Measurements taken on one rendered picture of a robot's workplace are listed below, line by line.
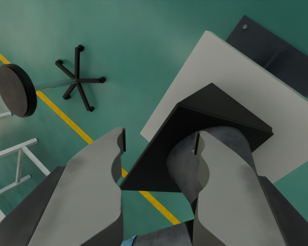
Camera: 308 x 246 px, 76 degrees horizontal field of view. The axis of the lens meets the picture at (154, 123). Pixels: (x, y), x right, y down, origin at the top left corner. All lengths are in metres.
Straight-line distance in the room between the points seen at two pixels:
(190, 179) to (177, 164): 0.03
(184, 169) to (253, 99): 0.22
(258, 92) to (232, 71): 0.06
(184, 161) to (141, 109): 1.19
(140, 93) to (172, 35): 0.45
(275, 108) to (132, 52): 1.15
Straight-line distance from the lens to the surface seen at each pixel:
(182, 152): 0.32
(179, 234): 0.29
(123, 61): 1.50
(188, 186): 0.32
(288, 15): 1.19
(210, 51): 0.45
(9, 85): 1.53
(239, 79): 0.45
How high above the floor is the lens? 1.19
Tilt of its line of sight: 54 degrees down
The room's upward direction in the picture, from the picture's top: 123 degrees counter-clockwise
